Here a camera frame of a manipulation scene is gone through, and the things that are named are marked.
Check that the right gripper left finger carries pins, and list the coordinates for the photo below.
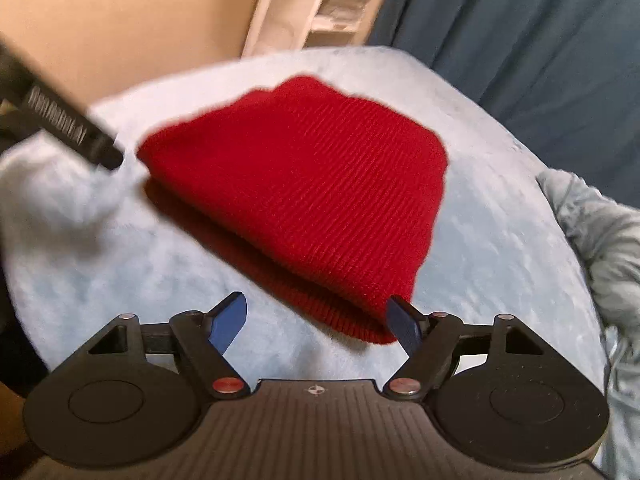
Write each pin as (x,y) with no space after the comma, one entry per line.
(135,390)

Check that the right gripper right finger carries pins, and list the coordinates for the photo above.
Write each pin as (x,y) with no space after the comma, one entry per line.
(498,393)

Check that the red knit sweater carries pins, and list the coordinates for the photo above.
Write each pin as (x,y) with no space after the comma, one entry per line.
(327,201)

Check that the grey-blue crumpled blanket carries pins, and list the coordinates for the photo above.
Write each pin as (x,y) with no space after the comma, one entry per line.
(605,235)

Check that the white shelf unit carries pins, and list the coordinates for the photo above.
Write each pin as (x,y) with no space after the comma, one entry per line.
(283,25)

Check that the dark blue curtain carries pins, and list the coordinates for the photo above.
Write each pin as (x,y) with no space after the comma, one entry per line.
(561,75)

